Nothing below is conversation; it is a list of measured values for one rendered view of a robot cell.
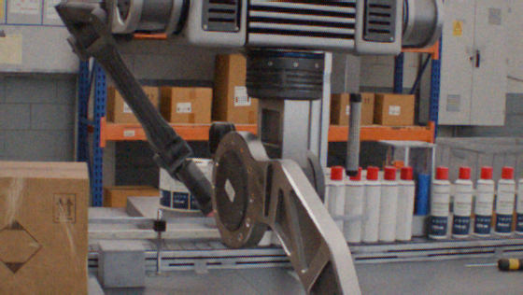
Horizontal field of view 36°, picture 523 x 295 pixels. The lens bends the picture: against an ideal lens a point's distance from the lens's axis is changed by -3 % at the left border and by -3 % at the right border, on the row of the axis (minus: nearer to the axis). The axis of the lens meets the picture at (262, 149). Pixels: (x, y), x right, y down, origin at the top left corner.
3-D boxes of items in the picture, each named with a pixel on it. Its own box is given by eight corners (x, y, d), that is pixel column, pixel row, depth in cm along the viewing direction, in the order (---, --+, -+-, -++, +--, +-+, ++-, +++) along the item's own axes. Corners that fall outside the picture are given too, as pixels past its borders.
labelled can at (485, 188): (484, 234, 242) (489, 165, 240) (493, 237, 237) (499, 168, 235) (469, 234, 240) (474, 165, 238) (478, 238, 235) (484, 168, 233)
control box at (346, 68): (359, 92, 217) (362, 20, 215) (346, 93, 201) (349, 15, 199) (321, 91, 220) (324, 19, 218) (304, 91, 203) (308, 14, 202)
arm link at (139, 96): (71, 40, 182) (108, 11, 185) (63, 36, 187) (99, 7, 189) (165, 175, 206) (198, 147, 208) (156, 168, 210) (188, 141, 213)
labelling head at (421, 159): (413, 227, 249) (418, 142, 246) (433, 235, 236) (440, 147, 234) (372, 228, 244) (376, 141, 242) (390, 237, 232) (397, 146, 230)
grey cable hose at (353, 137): (355, 175, 215) (359, 93, 213) (360, 176, 211) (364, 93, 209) (342, 175, 214) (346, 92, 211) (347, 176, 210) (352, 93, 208)
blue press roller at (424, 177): (423, 227, 239) (427, 171, 237) (428, 229, 236) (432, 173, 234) (413, 227, 238) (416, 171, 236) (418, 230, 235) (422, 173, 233)
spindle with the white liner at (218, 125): (230, 220, 249) (233, 120, 246) (238, 227, 240) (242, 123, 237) (201, 221, 246) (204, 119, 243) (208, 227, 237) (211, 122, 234)
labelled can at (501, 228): (504, 233, 244) (510, 165, 242) (514, 236, 239) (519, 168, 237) (490, 233, 242) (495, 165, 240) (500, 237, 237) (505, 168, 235)
